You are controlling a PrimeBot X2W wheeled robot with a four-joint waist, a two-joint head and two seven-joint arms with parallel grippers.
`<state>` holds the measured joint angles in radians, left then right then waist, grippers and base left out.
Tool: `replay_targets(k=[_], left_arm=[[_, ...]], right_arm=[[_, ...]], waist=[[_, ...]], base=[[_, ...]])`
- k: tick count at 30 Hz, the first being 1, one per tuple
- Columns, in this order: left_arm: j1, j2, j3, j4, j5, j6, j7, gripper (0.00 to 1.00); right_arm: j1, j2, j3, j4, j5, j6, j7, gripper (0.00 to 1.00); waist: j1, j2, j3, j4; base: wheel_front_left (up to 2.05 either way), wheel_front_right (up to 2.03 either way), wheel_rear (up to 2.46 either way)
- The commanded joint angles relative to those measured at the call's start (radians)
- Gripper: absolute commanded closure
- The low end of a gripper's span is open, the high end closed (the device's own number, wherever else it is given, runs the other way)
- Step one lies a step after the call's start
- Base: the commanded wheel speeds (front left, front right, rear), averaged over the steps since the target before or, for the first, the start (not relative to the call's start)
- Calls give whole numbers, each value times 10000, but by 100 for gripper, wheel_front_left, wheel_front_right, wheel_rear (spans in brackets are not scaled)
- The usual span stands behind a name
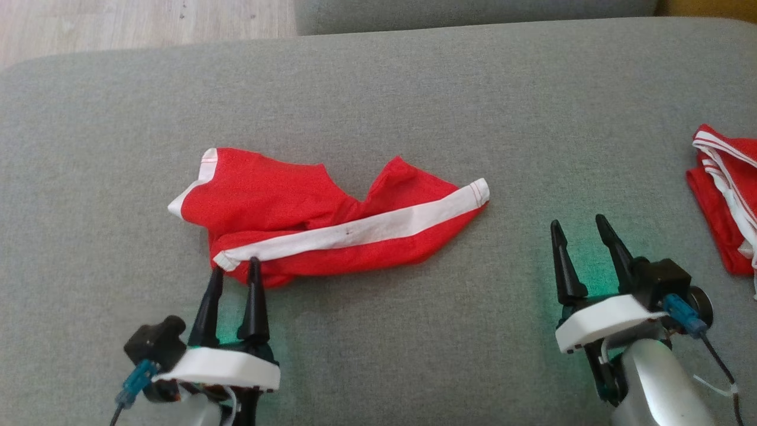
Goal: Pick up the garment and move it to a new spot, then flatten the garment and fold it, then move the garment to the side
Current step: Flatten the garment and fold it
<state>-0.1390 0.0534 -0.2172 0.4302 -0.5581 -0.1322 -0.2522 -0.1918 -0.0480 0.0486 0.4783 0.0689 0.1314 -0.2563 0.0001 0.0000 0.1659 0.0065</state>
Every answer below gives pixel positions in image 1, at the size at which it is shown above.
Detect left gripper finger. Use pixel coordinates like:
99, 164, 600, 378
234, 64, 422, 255
188, 266, 224, 348
237, 256, 271, 350

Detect long yellow sofa back cushion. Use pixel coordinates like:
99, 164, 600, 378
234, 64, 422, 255
655, 0, 757, 24

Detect left black cable blue plug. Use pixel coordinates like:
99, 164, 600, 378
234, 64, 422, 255
109, 359, 161, 426

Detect red shorts with white stripe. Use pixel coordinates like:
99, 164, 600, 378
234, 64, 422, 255
167, 147, 491, 289

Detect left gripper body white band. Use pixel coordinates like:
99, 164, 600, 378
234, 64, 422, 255
153, 341, 282, 426

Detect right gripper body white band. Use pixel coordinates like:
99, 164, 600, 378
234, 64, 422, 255
556, 295, 669, 406

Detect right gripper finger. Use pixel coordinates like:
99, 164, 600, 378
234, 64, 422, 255
550, 220, 589, 305
595, 214, 642, 293

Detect large grey sofa seat cushion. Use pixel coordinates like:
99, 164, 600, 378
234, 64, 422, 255
0, 17, 757, 426

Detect red basketball jersey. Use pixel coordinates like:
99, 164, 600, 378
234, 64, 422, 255
685, 123, 757, 299

